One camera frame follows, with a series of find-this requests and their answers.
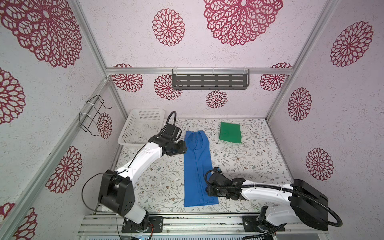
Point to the grey slotted wall shelf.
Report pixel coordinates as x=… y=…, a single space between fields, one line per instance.
x=239 y=80

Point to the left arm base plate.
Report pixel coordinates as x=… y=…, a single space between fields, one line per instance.
x=152 y=224

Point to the black wire wall rack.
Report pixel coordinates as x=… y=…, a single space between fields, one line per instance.
x=89 y=118

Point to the blue tank top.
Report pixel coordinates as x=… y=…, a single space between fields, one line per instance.
x=197 y=162

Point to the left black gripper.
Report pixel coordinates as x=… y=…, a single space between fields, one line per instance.
x=182 y=149

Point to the green tank top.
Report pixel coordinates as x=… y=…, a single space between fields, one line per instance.
x=230 y=133

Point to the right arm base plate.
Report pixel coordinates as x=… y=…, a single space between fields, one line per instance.
x=251 y=223

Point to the white plastic basket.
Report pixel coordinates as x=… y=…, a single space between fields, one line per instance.
x=140 y=125

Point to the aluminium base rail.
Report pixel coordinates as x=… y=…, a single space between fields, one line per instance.
x=190 y=226

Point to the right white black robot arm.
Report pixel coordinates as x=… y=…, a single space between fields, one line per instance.
x=292 y=203

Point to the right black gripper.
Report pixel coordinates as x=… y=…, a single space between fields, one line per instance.
x=209 y=192

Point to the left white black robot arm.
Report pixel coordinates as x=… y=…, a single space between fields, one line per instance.
x=117 y=187

